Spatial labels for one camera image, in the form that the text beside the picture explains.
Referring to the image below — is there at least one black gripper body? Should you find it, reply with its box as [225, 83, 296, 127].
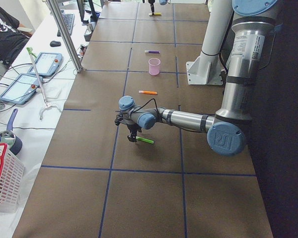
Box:
[127, 123, 141, 134]

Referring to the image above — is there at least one green marker pen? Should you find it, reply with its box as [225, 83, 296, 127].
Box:
[136, 136, 154, 144]

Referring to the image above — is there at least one yellow marker pen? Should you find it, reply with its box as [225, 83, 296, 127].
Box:
[149, 12, 161, 16]

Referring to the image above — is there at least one orange marker pen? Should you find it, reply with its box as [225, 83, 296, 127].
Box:
[139, 90, 157, 95]

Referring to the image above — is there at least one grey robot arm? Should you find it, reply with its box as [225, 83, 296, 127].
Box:
[147, 0, 171, 16]
[115, 0, 283, 156]

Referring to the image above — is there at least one purple marker pen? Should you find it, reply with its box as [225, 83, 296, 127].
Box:
[145, 50, 160, 54]

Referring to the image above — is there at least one pink mesh pen holder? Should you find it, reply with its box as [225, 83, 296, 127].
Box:
[149, 58, 161, 76]

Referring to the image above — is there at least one black monitor stand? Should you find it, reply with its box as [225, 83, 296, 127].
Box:
[76, 0, 100, 25]

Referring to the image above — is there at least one black keyboard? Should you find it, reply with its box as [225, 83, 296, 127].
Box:
[62, 13, 75, 36]

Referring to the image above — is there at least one black computer mouse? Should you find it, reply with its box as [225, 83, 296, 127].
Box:
[50, 41, 61, 47]

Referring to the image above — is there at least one white table cloth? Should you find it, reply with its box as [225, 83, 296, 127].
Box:
[0, 16, 108, 238]

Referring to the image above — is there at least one upper blue teach pendant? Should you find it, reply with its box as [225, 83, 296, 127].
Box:
[30, 52, 63, 77]

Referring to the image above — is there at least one blue teach pendant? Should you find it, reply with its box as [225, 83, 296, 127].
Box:
[0, 73, 39, 105]
[30, 52, 63, 77]

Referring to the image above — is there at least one lower blue teach pendant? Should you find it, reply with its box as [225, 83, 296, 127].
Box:
[0, 73, 39, 105]

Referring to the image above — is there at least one blue saucepan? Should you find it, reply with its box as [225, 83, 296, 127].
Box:
[0, 109, 23, 155]

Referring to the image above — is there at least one red white plastic basket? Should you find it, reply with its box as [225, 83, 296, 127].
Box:
[0, 143, 25, 213]

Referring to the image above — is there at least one grabber reacher tool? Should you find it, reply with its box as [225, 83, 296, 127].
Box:
[26, 47, 62, 120]

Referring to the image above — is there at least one seated person black shirt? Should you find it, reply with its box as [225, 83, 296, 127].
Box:
[0, 7, 32, 65]

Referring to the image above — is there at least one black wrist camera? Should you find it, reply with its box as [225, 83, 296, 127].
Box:
[114, 113, 126, 126]

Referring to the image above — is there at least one black braided camera cable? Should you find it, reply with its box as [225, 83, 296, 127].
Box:
[129, 98, 164, 117]

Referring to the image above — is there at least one aluminium frame post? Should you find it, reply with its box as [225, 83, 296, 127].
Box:
[47, 0, 83, 73]

